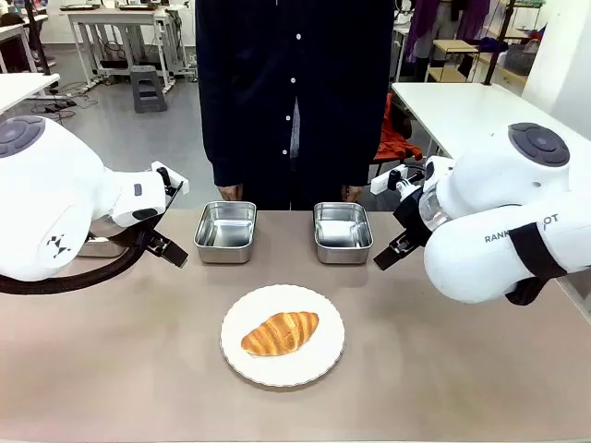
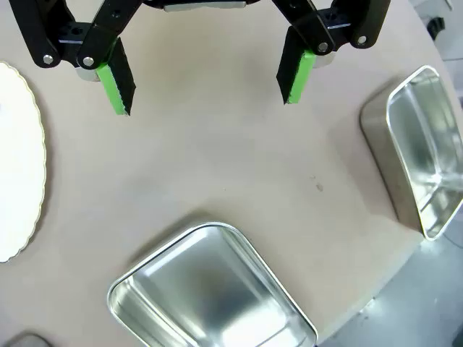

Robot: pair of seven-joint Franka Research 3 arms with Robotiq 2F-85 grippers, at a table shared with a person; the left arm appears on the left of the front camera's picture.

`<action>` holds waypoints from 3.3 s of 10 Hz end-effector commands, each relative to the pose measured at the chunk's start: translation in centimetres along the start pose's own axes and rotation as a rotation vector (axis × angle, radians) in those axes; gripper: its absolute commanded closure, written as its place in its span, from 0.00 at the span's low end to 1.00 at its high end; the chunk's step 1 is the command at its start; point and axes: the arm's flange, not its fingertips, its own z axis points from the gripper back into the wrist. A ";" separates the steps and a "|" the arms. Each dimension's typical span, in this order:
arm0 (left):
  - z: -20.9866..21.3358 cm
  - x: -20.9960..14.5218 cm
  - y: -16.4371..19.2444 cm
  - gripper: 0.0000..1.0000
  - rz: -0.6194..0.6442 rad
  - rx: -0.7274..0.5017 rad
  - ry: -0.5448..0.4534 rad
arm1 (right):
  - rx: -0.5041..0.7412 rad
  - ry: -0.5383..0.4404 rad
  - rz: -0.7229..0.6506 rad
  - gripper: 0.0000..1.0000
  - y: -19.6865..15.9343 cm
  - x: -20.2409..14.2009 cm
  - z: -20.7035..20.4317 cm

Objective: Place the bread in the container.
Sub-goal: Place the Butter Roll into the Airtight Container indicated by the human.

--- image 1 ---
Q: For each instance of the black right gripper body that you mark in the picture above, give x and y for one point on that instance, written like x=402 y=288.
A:
x=411 y=217

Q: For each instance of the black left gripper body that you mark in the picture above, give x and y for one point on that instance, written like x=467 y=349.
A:
x=154 y=237

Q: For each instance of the golden brown croissant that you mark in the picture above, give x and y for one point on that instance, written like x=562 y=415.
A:
x=279 y=333

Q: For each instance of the person left forearm navy sleeve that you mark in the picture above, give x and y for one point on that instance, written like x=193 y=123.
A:
x=369 y=152

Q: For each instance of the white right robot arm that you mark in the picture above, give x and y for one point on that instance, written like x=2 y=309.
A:
x=471 y=258

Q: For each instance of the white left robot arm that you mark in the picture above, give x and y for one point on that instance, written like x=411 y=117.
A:
x=46 y=194

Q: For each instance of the person right forearm navy sleeve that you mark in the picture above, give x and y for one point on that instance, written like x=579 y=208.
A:
x=221 y=152

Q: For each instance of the rectangular steel container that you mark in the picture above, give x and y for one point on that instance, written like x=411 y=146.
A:
x=99 y=247
x=342 y=233
x=225 y=233

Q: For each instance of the person left hand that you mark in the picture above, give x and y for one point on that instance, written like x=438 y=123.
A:
x=354 y=192

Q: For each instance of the person right hand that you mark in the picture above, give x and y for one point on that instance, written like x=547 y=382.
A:
x=229 y=193

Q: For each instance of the orange cloth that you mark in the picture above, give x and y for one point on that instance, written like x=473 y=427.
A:
x=392 y=143

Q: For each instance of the large white table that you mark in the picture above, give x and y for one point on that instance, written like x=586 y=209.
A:
x=461 y=111

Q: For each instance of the white scalloped round plate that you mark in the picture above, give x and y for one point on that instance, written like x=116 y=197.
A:
x=258 y=369

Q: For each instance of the grey plastic step stool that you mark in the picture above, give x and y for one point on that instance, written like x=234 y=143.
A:
x=148 y=90

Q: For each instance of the person torso in navy shirt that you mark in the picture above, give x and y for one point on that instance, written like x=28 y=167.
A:
x=295 y=92

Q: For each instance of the light wooden shelf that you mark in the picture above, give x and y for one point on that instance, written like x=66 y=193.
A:
x=454 y=47

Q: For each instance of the grey mesh basket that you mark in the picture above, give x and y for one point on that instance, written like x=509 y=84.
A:
x=519 y=60

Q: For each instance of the small white side table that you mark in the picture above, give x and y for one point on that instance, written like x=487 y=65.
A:
x=23 y=90

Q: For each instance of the purple hanging clothes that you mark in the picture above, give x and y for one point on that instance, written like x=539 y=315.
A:
x=461 y=23

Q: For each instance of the white desk with grey legs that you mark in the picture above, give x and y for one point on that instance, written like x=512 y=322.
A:
x=120 y=16

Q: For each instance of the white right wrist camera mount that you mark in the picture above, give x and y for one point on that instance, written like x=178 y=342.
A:
x=383 y=182

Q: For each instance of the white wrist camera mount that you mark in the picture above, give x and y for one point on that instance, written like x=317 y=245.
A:
x=173 y=174
x=383 y=182

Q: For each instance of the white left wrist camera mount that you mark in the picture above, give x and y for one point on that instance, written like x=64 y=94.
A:
x=173 y=174

